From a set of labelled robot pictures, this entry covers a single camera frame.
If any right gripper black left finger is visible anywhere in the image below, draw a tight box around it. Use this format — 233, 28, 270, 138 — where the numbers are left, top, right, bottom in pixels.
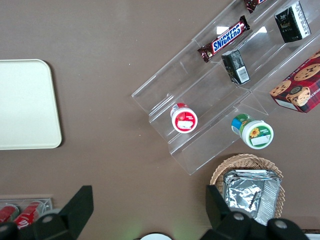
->
0, 185, 94, 240

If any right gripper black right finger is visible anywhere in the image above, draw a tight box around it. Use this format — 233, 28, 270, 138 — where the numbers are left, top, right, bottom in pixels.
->
199, 184, 309, 240

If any woven wicker basket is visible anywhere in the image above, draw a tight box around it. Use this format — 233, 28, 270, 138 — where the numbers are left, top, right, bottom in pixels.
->
209, 153, 286, 220

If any cream plastic tray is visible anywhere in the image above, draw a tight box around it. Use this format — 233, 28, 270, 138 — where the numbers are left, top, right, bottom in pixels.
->
0, 58, 63, 151

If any clear acrylic can holder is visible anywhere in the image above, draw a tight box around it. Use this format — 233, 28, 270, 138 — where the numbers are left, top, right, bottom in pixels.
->
0, 197, 54, 219

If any red cola can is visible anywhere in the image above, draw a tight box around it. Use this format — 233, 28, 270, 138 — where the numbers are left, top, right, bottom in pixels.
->
0, 203, 21, 224
12, 200, 45, 230

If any white round object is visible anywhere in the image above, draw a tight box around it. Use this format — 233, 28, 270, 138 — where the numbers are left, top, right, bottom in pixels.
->
139, 232, 174, 240

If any green lid yogurt cup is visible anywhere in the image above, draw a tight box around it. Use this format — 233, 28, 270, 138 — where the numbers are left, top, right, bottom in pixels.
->
230, 113, 275, 150

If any red lid yogurt cup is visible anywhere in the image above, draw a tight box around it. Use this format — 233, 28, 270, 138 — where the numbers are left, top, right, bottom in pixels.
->
170, 102, 199, 134

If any clear acrylic tiered stand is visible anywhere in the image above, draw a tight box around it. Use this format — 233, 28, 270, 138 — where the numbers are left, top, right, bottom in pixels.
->
131, 39, 270, 176
192, 0, 320, 116

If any red plaid cookie box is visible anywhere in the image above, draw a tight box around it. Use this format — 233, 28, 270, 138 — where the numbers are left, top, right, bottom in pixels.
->
269, 50, 320, 114

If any small black carton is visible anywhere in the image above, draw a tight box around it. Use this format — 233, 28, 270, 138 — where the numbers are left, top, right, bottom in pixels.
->
221, 49, 251, 85

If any Snickers chocolate bar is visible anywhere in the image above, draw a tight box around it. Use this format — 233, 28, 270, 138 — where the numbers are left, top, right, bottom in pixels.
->
197, 15, 251, 63

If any black box with gold print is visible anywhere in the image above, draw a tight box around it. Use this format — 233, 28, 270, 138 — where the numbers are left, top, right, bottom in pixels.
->
274, 1, 312, 44

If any dark red candy bar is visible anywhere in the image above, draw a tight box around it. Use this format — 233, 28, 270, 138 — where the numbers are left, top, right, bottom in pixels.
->
243, 0, 267, 14

